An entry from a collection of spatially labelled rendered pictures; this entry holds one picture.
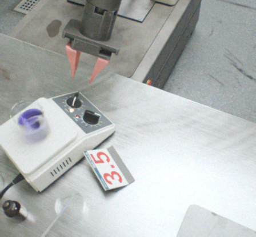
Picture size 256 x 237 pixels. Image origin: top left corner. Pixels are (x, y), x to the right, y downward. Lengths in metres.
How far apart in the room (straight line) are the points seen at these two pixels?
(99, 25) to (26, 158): 0.26
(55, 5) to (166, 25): 0.54
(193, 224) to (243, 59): 1.37
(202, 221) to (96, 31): 0.38
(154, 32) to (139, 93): 0.72
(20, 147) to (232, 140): 0.42
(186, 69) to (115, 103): 1.08
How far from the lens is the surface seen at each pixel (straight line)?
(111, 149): 0.66
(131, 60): 1.31
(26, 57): 0.87
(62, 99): 0.68
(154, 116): 0.69
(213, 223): 0.61
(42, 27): 1.54
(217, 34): 1.97
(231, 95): 1.70
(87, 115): 0.64
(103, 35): 0.56
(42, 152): 0.59
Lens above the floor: 1.34
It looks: 58 degrees down
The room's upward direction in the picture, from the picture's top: 6 degrees counter-clockwise
